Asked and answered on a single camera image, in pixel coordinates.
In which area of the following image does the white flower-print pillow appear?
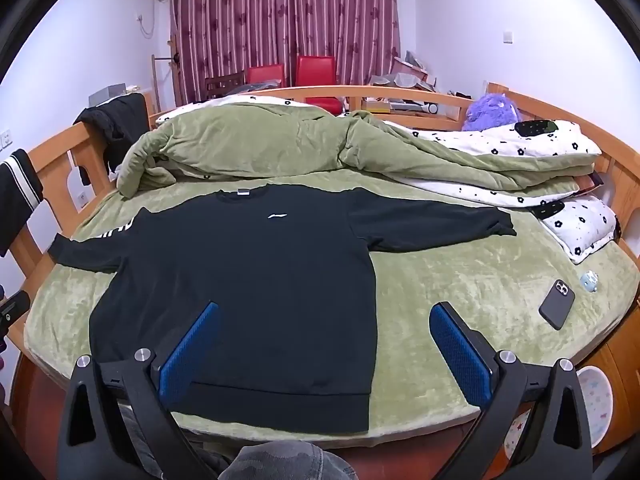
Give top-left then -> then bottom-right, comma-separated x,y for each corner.
542,195 -> 621,265

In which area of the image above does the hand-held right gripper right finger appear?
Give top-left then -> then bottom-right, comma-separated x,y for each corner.
429,301 -> 596,480

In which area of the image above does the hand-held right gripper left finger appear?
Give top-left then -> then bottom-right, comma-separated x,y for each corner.
56,301 -> 221,480

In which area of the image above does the black jacket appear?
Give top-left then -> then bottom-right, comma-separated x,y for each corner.
74,92 -> 151,186

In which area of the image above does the purple bag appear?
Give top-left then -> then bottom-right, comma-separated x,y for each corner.
461,91 -> 523,132

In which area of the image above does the green quilt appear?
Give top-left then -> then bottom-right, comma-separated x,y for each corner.
117,96 -> 603,208

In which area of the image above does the white patterned stool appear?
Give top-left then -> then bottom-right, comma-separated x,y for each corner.
502,365 -> 615,461

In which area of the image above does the red chair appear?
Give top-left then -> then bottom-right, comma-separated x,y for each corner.
245,64 -> 286,92

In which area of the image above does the maroon striped curtain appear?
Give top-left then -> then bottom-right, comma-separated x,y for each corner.
167,0 -> 403,106

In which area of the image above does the dark wooden chair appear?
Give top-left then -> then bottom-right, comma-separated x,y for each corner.
205,72 -> 247,101

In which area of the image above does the black flower-print cloth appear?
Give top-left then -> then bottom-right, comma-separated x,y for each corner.
514,119 -> 560,138
532,200 -> 568,220

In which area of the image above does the red box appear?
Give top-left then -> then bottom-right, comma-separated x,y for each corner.
295,55 -> 337,88

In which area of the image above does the pile of papers and bags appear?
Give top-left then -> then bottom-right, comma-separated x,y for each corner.
362,50 -> 473,117

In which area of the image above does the grey box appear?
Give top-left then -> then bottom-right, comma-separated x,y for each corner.
89,85 -> 129,107

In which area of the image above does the black smartphone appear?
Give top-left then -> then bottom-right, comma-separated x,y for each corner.
538,280 -> 577,331

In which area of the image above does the black sweatshirt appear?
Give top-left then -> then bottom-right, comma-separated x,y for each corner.
47,184 -> 517,433

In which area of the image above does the wooden coat rack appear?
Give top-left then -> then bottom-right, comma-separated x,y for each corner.
150,30 -> 182,113

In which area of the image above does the wooden bed frame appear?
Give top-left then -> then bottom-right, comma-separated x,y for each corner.
0,81 -> 640,480

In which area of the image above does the black garment with white stripes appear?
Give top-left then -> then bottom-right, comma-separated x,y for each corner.
0,149 -> 45,258

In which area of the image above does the wooden bedside cabinet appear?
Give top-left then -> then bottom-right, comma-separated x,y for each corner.
580,330 -> 640,461

